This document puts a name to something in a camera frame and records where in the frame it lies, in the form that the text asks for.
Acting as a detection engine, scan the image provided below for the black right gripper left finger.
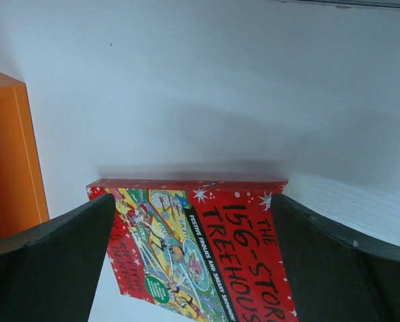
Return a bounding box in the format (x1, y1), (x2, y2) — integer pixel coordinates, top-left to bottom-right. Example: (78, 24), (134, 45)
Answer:
(0, 193), (115, 321)

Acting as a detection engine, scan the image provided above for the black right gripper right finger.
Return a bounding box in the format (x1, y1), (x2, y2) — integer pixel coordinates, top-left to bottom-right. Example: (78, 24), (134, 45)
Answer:
(271, 194), (400, 322)

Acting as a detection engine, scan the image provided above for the red treehouse book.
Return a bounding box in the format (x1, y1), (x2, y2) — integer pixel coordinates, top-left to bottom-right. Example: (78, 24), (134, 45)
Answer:
(86, 179), (298, 321)

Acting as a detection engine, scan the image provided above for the orange wooden shelf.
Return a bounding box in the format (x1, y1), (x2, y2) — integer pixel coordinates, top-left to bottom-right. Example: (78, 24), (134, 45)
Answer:
(0, 73), (49, 239)

